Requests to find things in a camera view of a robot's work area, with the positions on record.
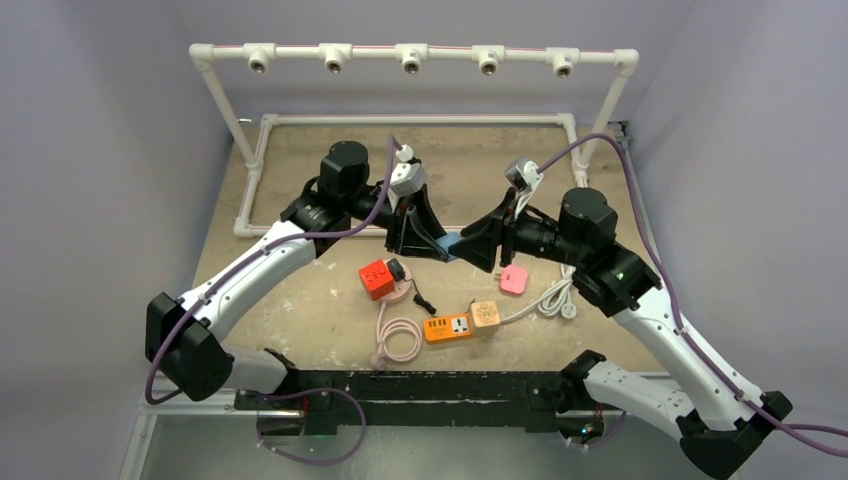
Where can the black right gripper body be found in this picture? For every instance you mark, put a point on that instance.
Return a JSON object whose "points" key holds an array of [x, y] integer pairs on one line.
{"points": [[506, 229]]}

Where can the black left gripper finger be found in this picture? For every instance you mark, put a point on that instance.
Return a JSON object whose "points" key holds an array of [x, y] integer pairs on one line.
{"points": [[430, 248], [426, 215]]}

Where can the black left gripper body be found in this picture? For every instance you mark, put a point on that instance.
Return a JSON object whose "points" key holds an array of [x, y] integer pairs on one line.
{"points": [[395, 224]]}

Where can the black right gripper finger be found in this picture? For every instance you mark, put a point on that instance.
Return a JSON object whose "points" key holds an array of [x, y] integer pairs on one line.
{"points": [[492, 225], [479, 250]]}

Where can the blue square charger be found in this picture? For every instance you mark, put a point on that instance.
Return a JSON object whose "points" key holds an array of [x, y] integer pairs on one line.
{"points": [[444, 244]]}

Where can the black charger adapter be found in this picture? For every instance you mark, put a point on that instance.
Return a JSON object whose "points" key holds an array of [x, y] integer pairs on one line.
{"points": [[400, 274]]}

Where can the red cube socket adapter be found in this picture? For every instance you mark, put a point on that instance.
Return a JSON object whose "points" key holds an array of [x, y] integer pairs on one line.
{"points": [[377, 279]]}

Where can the beige cube socket adapter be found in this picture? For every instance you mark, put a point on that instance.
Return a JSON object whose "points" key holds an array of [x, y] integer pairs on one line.
{"points": [[485, 317]]}

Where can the orange power strip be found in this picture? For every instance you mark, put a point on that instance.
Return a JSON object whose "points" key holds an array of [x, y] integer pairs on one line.
{"points": [[555, 302]]}

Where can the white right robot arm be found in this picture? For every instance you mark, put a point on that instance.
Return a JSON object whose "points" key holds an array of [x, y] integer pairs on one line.
{"points": [[718, 418]]}

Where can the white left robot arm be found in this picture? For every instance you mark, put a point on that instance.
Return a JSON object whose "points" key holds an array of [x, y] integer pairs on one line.
{"points": [[184, 335]]}

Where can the pink square charger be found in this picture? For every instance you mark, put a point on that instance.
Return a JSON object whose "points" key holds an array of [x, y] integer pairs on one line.
{"points": [[512, 280]]}

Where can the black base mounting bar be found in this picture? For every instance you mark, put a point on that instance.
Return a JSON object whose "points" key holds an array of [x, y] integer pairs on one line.
{"points": [[535, 401]]}

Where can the aluminium rail frame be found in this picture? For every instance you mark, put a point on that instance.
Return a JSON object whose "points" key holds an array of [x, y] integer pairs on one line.
{"points": [[322, 318]]}

